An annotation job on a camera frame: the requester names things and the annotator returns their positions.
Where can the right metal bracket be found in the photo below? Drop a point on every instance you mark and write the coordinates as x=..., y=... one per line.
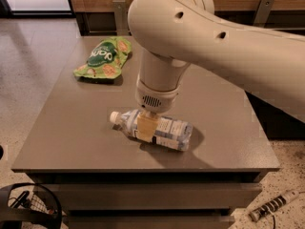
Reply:
x=262, y=12

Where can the white power strip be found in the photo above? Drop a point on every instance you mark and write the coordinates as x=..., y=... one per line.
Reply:
x=273, y=205

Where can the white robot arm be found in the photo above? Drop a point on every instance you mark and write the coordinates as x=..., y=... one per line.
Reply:
x=268, y=65

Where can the metal bracket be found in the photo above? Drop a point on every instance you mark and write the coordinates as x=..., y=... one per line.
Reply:
x=262, y=12
x=120, y=17

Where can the green snack bag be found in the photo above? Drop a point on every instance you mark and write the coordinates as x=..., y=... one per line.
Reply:
x=106, y=59

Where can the left metal bracket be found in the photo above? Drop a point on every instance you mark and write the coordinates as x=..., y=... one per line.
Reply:
x=120, y=17

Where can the blue plastic water bottle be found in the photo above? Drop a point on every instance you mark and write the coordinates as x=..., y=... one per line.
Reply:
x=171, y=133

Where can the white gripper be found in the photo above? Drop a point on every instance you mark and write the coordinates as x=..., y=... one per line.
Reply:
x=155, y=98

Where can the grey drawer cabinet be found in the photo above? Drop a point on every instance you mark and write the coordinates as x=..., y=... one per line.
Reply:
x=105, y=180

